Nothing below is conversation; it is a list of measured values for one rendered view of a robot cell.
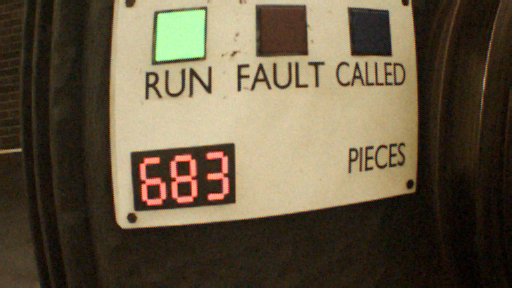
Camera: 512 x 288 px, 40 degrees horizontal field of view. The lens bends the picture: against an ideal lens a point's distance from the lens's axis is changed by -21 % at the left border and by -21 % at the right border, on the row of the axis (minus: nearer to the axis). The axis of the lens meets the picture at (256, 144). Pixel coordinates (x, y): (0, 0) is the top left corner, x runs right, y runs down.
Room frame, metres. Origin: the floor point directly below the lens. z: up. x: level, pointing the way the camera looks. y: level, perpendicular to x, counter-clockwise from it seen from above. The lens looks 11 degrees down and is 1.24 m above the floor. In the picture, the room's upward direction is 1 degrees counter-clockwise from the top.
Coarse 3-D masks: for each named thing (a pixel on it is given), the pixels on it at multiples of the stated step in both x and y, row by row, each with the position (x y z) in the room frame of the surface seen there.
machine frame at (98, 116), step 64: (64, 0) 0.67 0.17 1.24; (64, 64) 0.67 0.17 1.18; (64, 128) 0.67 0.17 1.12; (64, 192) 0.67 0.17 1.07; (64, 256) 0.69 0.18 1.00; (128, 256) 0.61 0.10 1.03; (192, 256) 0.63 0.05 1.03; (256, 256) 0.65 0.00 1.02; (320, 256) 0.67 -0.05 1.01; (384, 256) 0.70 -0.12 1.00
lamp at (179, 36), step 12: (180, 12) 0.60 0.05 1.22; (192, 12) 0.61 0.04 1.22; (204, 12) 0.61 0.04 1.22; (168, 24) 0.60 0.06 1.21; (180, 24) 0.60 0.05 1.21; (192, 24) 0.61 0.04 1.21; (168, 36) 0.60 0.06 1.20; (180, 36) 0.60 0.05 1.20; (192, 36) 0.61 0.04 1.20; (168, 48) 0.60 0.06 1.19; (180, 48) 0.60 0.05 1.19; (192, 48) 0.61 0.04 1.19
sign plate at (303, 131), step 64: (128, 0) 0.59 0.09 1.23; (192, 0) 0.61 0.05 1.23; (256, 0) 0.63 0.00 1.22; (320, 0) 0.65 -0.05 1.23; (384, 0) 0.68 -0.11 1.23; (128, 64) 0.59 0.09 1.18; (192, 64) 0.61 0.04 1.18; (256, 64) 0.63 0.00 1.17; (320, 64) 0.65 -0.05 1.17; (384, 64) 0.67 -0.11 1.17; (128, 128) 0.59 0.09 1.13; (192, 128) 0.61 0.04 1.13; (256, 128) 0.63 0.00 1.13; (320, 128) 0.65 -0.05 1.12; (384, 128) 0.67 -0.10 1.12; (128, 192) 0.59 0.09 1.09; (256, 192) 0.63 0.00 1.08; (320, 192) 0.65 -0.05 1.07; (384, 192) 0.67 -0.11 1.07
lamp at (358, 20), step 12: (360, 12) 0.66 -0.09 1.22; (372, 12) 0.67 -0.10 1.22; (360, 24) 0.66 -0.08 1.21; (372, 24) 0.66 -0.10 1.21; (384, 24) 0.67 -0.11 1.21; (360, 36) 0.66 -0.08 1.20; (372, 36) 0.66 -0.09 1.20; (384, 36) 0.67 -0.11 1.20; (360, 48) 0.66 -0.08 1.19; (372, 48) 0.66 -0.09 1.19; (384, 48) 0.67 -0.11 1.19
